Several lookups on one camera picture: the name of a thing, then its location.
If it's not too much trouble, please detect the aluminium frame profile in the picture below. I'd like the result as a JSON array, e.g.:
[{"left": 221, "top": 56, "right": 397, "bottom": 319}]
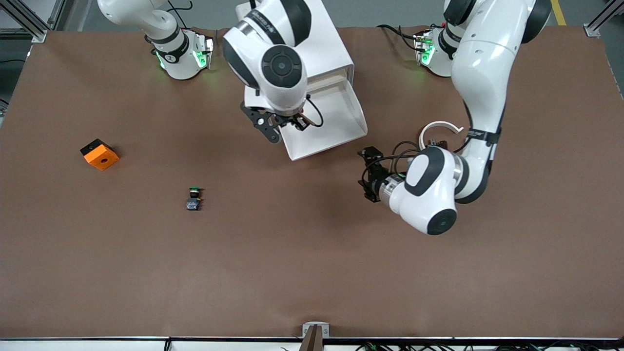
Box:
[
  {"left": 584, "top": 0, "right": 624, "bottom": 38},
  {"left": 0, "top": 0, "right": 67, "bottom": 44}
]

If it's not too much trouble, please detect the dark camera mount bar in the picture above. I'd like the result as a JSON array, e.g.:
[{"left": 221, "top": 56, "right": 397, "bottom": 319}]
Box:
[{"left": 298, "top": 326, "right": 324, "bottom": 351}]

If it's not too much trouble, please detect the brown table cover sheet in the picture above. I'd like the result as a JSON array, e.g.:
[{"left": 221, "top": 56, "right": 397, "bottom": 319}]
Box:
[{"left": 0, "top": 25, "right": 624, "bottom": 339}]

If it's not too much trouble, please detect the orange and black button box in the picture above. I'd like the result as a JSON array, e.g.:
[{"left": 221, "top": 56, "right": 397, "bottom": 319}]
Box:
[{"left": 80, "top": 138, "right": 120, "bottom": 171}]

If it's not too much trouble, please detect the grey metal bracket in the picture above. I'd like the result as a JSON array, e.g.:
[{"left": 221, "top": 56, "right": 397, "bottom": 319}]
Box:
[{"left": 302, "top": 322, "right": 330, "bottom": 338}]

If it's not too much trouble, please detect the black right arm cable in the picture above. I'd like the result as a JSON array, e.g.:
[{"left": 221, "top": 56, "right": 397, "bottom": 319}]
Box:
[{"left": 292, "top": 95, "right": 325, "bottom": 130}]

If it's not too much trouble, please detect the white table edge rail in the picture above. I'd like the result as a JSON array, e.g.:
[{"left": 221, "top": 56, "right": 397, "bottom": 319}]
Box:
[{"left": 0, "top": 336, "right": 624, "bottom": 351}]

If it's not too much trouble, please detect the black right camera bracket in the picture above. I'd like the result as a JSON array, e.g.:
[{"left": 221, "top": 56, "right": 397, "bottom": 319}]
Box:
[{"left": 240, "top": 101, "right": 284, "bottom": 145}]

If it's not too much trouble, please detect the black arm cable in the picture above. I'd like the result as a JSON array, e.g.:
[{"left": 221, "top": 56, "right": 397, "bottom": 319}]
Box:
[
  {"left": 366, "top": 140, "right": 421, "bottom": 178},
  {"left": 292, "top": 95, "right": 325, "bottom": 130}
]

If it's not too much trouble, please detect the white curved plastic ring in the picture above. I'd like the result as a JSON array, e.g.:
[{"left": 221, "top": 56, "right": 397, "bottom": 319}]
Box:
[{"left": 419, "top": 120, "right": 465, "bottom": 150}]

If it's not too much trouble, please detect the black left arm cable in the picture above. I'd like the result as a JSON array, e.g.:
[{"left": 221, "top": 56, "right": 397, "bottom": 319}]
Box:
[{"left": 366, "top": 140, "right": 421, "bottom": 178}]

